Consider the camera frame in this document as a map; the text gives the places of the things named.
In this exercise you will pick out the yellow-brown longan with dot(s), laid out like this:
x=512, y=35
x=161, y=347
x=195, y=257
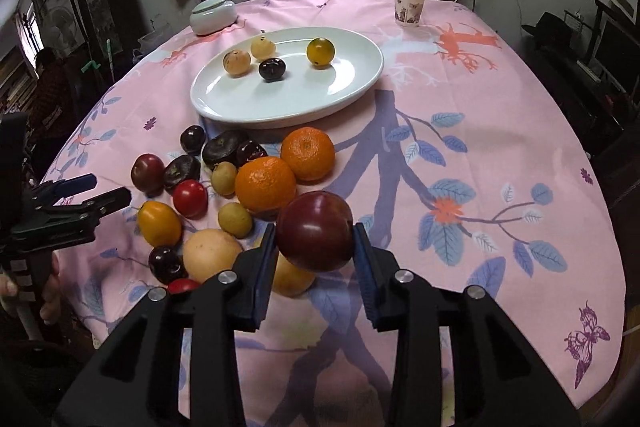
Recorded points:
x=235, y=219
x=224, y=178

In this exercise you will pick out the pale speckled longan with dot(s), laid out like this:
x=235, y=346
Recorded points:
x=262, y=47
x=236, y=62

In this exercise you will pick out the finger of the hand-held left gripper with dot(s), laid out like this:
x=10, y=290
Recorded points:
x=100, y=203
x=75, y=184

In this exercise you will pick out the orange mandarin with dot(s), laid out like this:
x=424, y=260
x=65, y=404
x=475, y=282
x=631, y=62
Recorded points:
x=307, y=153
x=265, y=185

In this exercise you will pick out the white oval plate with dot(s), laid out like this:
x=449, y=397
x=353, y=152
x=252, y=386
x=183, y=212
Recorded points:
x=300, y=92

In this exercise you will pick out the dark water chestnut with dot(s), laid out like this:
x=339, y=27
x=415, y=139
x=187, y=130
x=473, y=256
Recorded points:
x=222, y=149
x=181, y=171

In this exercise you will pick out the pink floral tablecloth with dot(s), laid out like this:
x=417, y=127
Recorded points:
x=500, y=132

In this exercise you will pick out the person's left hand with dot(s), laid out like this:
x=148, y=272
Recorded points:
x=50, y=297

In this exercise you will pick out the person's left forearm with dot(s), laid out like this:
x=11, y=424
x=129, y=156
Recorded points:
x=30, y=382

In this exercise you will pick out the dark red plum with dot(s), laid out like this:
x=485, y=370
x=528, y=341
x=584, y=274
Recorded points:
x=315, y=230

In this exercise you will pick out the dark cherry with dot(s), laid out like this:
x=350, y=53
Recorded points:
x=192, y=138
x=272, y=69
x=252, y=153
x=166, y=264

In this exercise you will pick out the white lidded ceramic jar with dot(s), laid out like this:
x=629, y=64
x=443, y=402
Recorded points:
x=212, y=16

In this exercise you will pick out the yellow-green tomato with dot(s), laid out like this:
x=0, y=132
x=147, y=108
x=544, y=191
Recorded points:
x=320, y=52

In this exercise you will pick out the yellow oval tomato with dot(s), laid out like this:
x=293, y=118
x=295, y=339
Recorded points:
x=159, y=223

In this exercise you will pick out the printed paper cup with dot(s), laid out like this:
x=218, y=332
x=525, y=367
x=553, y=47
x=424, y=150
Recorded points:
x=410, y=5

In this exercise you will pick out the black hat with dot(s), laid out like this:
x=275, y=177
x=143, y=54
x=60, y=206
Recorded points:
x=550, y=29

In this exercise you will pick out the red cherry tomato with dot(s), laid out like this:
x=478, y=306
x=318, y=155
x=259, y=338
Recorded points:
x=183, y=286
x=190, y=198

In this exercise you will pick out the pale yellow loquat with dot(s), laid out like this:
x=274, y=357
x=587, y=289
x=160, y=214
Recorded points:
x=212, y=255
x=295, y=281

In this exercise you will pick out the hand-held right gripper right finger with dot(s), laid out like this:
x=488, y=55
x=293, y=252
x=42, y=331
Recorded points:
x=366, y=279

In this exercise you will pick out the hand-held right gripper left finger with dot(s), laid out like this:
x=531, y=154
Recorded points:
x=264, y=279

